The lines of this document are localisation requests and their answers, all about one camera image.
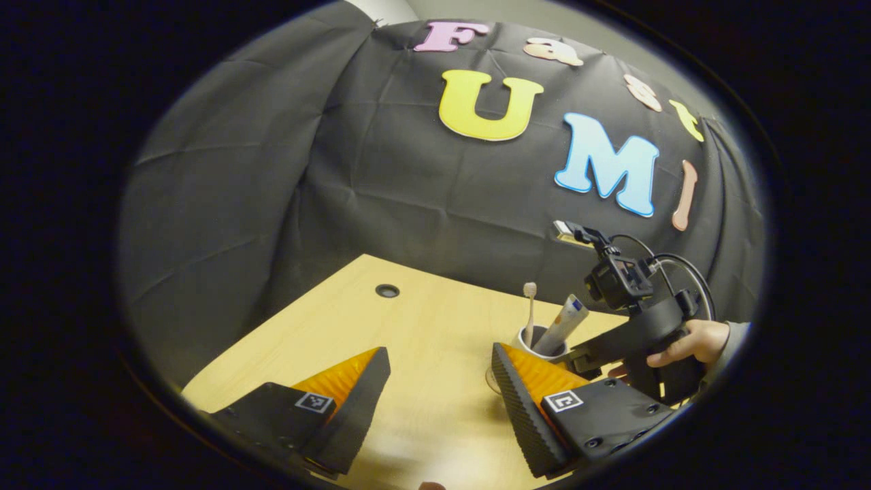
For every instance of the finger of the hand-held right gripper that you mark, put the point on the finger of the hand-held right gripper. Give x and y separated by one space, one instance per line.
585 362

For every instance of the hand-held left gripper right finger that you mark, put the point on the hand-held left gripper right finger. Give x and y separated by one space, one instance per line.
524 415

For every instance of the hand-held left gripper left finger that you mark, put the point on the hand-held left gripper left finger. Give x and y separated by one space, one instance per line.
354 408

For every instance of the white toothpaste tube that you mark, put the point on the white toothpaste tube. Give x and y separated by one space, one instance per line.
565 320

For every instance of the beige toothbrush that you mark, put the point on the beige toothbrush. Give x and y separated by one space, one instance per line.
529 306

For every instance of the wooden desktop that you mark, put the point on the wooden desktop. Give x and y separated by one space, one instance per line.
422 340

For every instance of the black backdrop cloth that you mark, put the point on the black backdrop cloth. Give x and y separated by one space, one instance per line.
306 170

